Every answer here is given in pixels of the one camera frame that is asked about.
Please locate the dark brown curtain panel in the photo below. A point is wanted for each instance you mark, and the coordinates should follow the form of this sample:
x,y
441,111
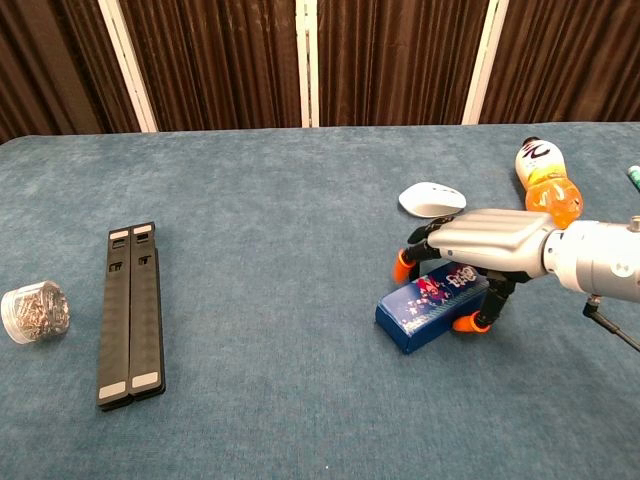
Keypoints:
x,y
400,60
565,60
50,60
215,60

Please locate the blue cardboard glasses case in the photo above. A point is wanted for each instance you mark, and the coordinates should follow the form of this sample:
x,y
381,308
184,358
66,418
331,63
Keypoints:
x,y
430,310

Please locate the orange drink plastic bottle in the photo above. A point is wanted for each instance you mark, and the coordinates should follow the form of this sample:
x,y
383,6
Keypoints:
x,y
547,197

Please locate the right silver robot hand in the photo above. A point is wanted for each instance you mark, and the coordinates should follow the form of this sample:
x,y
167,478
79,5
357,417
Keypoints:
x,y
495,237

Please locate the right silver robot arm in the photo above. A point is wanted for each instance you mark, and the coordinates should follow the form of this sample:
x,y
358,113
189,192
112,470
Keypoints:
x,y
595,260

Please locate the green white marker pen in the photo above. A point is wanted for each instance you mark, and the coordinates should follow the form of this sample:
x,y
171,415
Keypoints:
x,y
635,175

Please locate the teal felt table cover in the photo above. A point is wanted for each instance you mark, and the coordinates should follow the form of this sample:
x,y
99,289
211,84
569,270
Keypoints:
x,y
280,225

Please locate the white computer mouse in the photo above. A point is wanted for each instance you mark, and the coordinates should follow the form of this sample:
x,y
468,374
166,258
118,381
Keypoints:
x,y
430,197

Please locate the clear jar of metal clips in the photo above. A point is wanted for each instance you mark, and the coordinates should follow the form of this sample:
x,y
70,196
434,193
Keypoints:
x,y
35,310

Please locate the white partition frame post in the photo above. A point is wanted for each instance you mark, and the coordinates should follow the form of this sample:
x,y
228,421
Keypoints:
x,y
126,60
484,60
307,60

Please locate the black folding laptop stand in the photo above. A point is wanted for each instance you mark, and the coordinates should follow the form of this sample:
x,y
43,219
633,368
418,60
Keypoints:
x,y
115,325

